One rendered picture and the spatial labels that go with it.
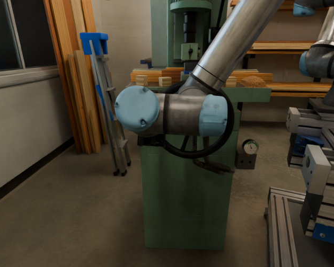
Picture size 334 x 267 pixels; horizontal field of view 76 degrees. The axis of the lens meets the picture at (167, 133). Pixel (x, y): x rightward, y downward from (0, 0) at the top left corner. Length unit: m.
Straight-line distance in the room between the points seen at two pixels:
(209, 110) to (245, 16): 0.21
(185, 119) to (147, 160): 0.68
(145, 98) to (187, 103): 0.07
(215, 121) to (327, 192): 0.43
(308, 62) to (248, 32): 0.75
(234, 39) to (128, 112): 0.26
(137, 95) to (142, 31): 3.11
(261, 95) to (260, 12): 0.53
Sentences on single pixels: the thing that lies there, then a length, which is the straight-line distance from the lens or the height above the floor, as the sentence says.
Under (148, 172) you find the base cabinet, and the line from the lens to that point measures 1.06.
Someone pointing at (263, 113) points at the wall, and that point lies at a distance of 3.63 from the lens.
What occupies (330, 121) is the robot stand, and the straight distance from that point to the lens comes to 1.17.
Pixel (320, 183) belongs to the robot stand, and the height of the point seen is 0.72.
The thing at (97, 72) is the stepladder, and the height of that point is 0.89.
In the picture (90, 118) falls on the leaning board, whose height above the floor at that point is 0.38.
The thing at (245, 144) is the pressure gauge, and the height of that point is 0.68.
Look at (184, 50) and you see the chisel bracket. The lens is 1.01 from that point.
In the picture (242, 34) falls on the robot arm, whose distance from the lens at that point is 0.49.
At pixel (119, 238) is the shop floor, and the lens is 1.45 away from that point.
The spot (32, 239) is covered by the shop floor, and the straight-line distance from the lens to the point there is 1.62.
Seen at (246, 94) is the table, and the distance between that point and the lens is 0.96.
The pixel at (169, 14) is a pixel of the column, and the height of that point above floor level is 1.21.
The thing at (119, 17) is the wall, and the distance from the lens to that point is 3.56.
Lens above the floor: 1.04
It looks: 21 degrees down
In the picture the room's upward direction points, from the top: straight up
